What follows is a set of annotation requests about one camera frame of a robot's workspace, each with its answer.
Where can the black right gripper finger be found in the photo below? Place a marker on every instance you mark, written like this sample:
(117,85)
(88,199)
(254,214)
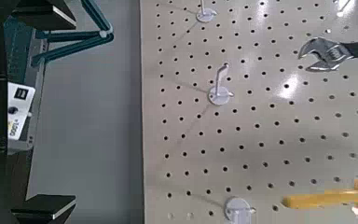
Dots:
(40,207)
(40,12)

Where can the blue-grey plastic crate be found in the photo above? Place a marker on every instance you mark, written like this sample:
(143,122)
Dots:
(20,49)

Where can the white pegboard hook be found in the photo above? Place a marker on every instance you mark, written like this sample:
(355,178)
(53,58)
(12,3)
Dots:
(205,14)
(219,95)
(237,207)

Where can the white perforated pegboard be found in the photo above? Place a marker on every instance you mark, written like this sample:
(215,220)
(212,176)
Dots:
(261,130)

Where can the teal metal frame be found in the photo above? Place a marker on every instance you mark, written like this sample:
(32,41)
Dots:
(74,43)

